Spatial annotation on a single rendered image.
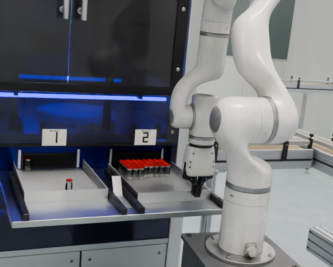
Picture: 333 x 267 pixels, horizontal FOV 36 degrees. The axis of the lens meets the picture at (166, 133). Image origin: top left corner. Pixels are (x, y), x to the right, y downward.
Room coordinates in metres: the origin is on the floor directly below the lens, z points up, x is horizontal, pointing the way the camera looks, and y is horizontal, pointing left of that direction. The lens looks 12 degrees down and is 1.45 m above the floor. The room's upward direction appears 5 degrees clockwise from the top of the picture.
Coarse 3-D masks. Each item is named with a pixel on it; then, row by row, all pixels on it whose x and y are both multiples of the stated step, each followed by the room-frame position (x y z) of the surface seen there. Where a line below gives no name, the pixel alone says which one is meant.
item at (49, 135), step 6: (42, 132) 1.74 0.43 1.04; (48, 132) 1.75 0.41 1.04; (54, 132) 1.76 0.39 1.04; (60, 132) 1.76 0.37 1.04; (66, 132) 1.77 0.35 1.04; (42, 138) 1.74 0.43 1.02; (48, 138) 1.75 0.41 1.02; (54, 138) 1.76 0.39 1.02; (60, 138) 1.76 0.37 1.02; (42, 144) 1.74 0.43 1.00; (48, 144) 1.75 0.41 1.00; (54, 144) 1.76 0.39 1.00; (60, 144) 1.76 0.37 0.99
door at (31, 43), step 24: (0, 0) 1.69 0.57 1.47; (24, 0) 1.72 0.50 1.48; (48, 0) 1.75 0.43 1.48; (0, 24) 1.69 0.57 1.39; (24, 24) 1.72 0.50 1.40; (48, 24) 1.75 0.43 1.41; (0, 48) 1.69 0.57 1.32; (24, 48) 1.72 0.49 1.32; (48, 48) 1.75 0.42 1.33; (0, 72) 1.69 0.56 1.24; (24, 72) 1.72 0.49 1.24; (48, 72) 1.76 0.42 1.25
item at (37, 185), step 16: (16, 176) 1.66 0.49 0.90; (32, 176) 1.72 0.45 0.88; (48, 176) 1.73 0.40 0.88; (64, 176) 1.75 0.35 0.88; (80, 176) 1.77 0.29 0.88; (96, 176) 1.69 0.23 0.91; (32, 192) 1.48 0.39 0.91; (48, 192) 1.49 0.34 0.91; (64, 192) 1.51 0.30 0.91; (80, 192) 1.53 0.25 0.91; (96, 192) 1.55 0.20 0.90
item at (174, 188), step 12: (108, 168) 1.85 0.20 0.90; (180, 168) 1.87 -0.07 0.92; (132, 180) 1.78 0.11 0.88; (144, 180) 1.79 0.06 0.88; (156, 180) 1.81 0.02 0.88; (168, 180) 1.82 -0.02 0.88; (180, 180) 1.83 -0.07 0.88; (132, 192) 1.60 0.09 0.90; (144, 192) 1.66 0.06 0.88; (156, 192) 1.58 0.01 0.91; (168, 192) 1.59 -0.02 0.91; (180, 192) 1.61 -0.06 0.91; (204, 192) 1.65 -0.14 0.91
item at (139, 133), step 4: (136, 132) 1.87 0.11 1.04; (140, 132) 1.88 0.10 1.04; (148, 132) 1.89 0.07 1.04; (152, 132) 1.90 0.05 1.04; (136, 136) 1.87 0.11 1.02; (140, 136) 1.88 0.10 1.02; (144, 136) 1.89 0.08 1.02; (148, 136) 1.89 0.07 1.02; (152, 136) 1.90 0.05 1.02; (136, 140) 1.88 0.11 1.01; (140, 140) 1.88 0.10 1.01; (144, 140) 1.89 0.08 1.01; (148, 140) 1.89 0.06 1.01; (152, 140) 1.90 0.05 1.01; (136, 144) 1.88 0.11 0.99; (140, 144) 1.88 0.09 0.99; (144, 144) 1.89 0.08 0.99; (148, 144) 1.89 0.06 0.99; (152, 144) 1.90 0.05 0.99
